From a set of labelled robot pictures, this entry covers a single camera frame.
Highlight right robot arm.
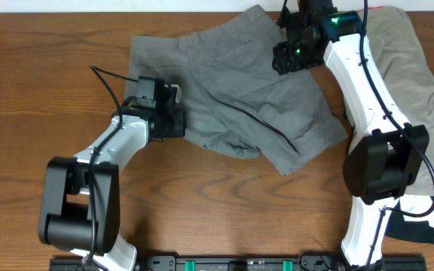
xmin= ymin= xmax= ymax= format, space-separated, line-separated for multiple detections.
xmin=272 ymin=0 xmax=429 ymax=270

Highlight beige khaki shorts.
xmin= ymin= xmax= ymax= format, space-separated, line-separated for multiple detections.
xmin=366 ymin=6 xmax=434 ymax=168

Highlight white garment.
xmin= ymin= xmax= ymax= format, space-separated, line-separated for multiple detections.
xmin=399 ymin=195 xmax=434 ymax=228

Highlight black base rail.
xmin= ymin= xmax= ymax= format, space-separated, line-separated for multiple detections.
xmin=49 ymin=254 xmax=427 ymax=271

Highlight grey shorts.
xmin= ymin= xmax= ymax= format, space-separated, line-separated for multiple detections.
xmin=129 ymin=5 xmax=347 ymax=175

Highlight black garment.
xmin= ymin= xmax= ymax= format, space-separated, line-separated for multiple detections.
xmin=385 ymin=212 xmax=434 ymax=245

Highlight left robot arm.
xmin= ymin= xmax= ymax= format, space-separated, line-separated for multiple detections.
xmin=38 ymin=76 xmax=186 ymax=270

